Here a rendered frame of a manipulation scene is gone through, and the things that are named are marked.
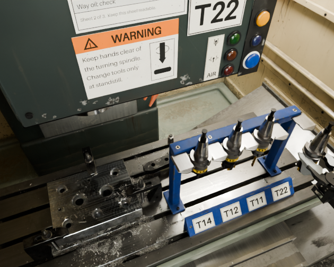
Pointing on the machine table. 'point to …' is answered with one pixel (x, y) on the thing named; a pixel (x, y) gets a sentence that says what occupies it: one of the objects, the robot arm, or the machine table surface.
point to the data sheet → (121, 12)
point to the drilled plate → (95, 182)
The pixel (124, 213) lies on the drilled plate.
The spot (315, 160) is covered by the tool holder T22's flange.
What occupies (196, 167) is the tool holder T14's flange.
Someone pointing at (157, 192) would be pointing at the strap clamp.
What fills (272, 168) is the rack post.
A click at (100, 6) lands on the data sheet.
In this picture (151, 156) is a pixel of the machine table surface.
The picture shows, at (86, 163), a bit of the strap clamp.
